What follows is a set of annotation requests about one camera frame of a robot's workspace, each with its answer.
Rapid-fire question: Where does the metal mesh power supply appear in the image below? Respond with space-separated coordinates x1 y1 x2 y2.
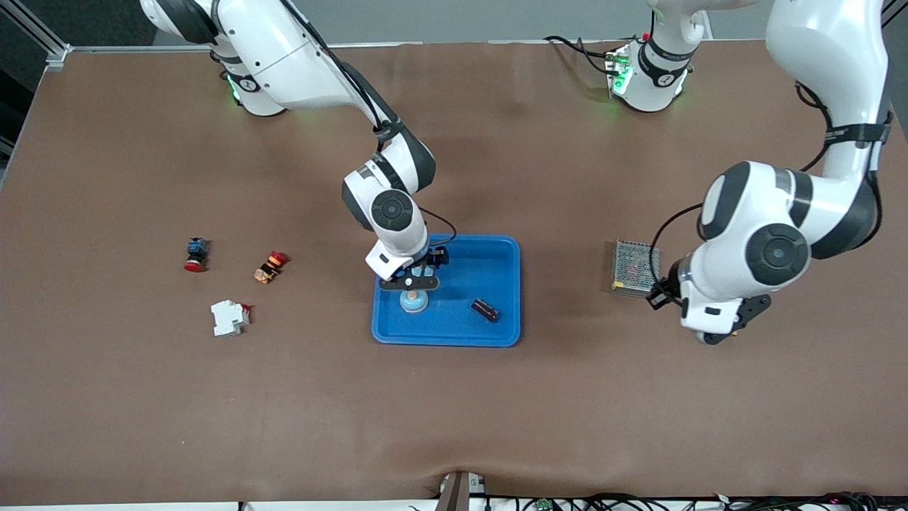
610 239 660 300

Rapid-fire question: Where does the blue plastic tray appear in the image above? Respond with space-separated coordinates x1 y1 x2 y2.
372 233 521 348

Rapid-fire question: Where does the white circuit breaker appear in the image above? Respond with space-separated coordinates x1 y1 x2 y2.
211 300 251 337

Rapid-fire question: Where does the grey table clamp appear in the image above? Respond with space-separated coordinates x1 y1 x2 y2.
434 470 487 511

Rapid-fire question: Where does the orange and red switch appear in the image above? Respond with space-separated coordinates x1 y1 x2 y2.
254 251 288 285

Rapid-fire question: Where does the black cable bundle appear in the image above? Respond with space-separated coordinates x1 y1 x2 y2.
489 492 908 511

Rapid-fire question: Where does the aluminium frame post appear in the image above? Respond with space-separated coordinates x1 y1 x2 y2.
0 0 73 69

